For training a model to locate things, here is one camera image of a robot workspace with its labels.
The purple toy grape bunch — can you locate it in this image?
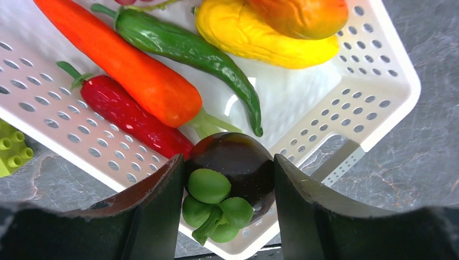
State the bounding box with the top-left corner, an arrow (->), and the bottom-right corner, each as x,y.
115,0 -> 178,11

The lime green building block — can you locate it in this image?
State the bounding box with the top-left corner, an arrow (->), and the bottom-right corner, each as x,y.
1,119 -> 34,178

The red yellow toy mango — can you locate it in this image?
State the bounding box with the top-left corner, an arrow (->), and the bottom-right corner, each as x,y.
248,0 -> 349,40

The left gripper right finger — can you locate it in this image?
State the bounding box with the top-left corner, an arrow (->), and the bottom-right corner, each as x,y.
274,154 -> 458,259

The green toy chili pepper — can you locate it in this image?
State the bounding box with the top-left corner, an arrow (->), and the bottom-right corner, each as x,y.
90,3 -> 264,137

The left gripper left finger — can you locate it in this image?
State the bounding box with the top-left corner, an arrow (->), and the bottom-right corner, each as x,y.
1,155 -> 185,259

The red toy chili pepper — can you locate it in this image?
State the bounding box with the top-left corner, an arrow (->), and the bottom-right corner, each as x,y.
56,61 -> 194,159

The yellow toy fruit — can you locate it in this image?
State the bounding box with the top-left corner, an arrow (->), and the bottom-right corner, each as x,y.
194,1 -> 339,69

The orange toy carrot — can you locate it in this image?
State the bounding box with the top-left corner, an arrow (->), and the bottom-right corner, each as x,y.
34,1 -> 241,139

